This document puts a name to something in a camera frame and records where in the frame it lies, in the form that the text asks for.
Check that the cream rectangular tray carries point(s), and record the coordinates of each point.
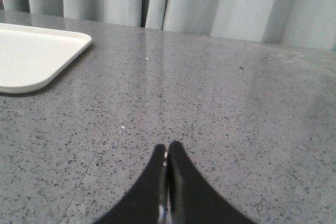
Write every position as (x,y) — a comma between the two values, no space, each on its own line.
(31,56)

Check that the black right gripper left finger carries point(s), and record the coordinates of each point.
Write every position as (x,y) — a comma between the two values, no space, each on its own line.
(146,200)

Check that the grey curtain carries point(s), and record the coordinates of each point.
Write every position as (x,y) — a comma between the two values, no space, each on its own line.
(301,23)

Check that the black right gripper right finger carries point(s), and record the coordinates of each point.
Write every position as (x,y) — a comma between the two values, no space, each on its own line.
(192,198)

